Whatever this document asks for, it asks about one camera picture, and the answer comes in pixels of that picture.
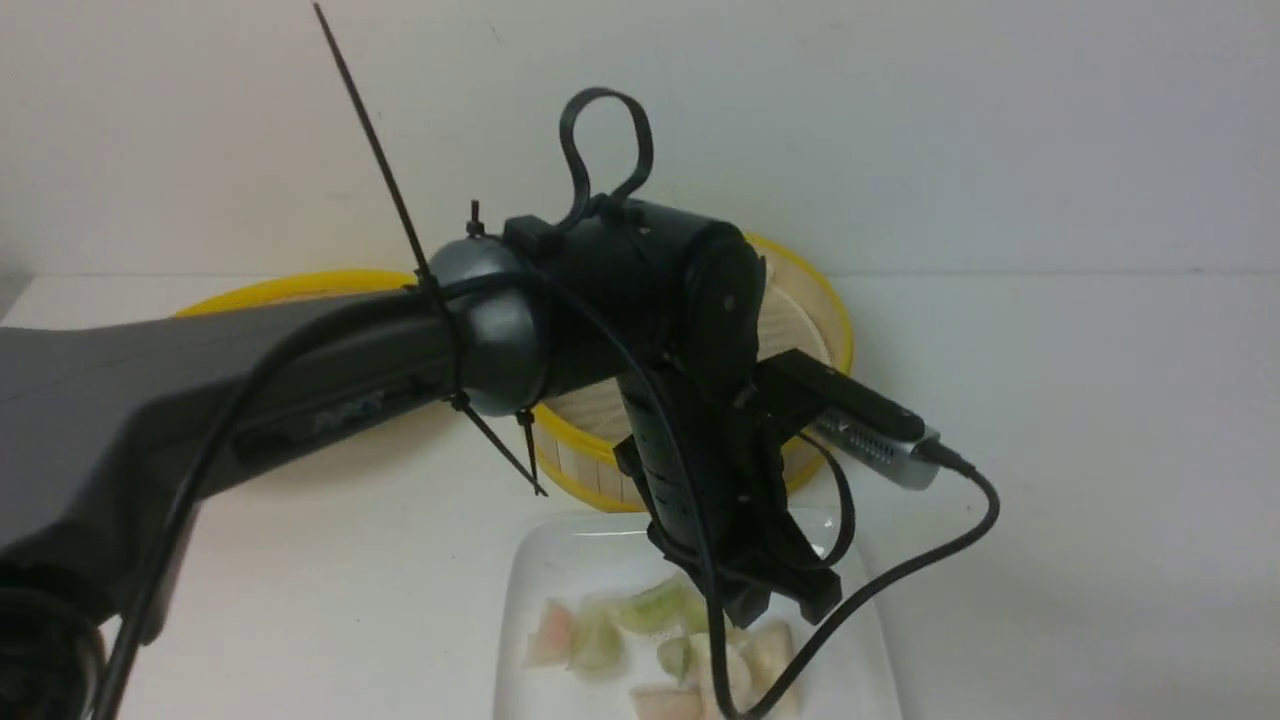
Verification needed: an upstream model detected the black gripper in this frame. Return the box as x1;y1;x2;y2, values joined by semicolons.
614;369;844;628

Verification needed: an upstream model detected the white dumpling top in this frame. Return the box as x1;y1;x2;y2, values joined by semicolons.
689;633;754;719

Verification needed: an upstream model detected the white dumpling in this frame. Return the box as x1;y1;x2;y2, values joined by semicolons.
741;620;801;719
689;633;754;719

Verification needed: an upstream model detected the green dumpling front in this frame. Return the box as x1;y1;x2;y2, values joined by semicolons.
605;577;695;635

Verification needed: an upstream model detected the green dumpling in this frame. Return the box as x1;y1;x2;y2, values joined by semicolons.
605;577;695;635
568;603;625;680
655;635;695;683

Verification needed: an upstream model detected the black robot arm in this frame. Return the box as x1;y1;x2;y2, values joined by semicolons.
1;196;842;719

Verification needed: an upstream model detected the white dumpling right on plate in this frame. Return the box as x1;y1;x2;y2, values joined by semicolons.
741;620;801;719

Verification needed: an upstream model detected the green dumpling centre on plate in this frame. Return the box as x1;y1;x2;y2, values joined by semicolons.
655;635;695;683

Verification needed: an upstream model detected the pink dumpling bottom on plate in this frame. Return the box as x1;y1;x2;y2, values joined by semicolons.
628;685;704;720

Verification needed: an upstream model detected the pink dumpling on plate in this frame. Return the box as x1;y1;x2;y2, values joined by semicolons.
628;685;704;720
524;600;575;667

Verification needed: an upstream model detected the green dumpling left on plate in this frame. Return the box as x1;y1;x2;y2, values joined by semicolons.
568;603;625;680

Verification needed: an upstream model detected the white square plate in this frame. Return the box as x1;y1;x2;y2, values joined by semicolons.
492;512;902;719

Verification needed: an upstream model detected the pink dumpling left on plate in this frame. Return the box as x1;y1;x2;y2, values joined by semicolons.
524;600;575;667

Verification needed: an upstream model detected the yellow rimmed bamboo steamer basket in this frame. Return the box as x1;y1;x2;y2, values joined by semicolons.
532;234;855;512

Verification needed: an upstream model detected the long black zip tie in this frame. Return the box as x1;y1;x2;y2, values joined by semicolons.
311;1;430;281

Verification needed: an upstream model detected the yellow rimmed bamboo steamer lid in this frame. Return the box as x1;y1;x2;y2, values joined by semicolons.
174;269;415;316

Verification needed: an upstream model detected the black camera cable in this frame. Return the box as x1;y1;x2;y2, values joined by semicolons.
90;88;1001;720

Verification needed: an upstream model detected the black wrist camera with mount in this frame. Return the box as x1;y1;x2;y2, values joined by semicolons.
751;348;940;491

